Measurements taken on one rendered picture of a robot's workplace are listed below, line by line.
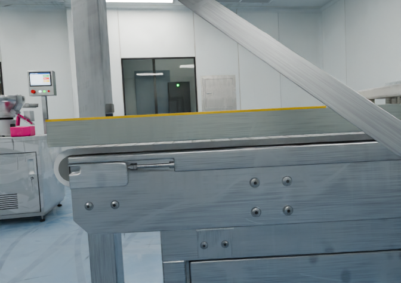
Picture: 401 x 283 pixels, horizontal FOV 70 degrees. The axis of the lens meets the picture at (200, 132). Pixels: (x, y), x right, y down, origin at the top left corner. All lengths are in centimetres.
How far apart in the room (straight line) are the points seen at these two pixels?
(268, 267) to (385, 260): 17
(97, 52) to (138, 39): 497
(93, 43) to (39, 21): 538
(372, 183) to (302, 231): 11
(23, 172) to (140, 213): 254
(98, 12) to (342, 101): 55
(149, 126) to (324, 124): 21
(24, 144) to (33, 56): 328
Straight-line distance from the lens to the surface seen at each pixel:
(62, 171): 40
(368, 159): 41
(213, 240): 42
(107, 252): 73
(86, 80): 68
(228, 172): 36
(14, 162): 290
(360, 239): 48
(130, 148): 37
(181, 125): 34
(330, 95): 29
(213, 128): 35
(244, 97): 572
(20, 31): 612
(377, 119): 29
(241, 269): 46
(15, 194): 296
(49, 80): 320
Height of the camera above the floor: 85
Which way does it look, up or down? 3 degrees down
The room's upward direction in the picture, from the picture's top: 3 degrees counter-clockwise
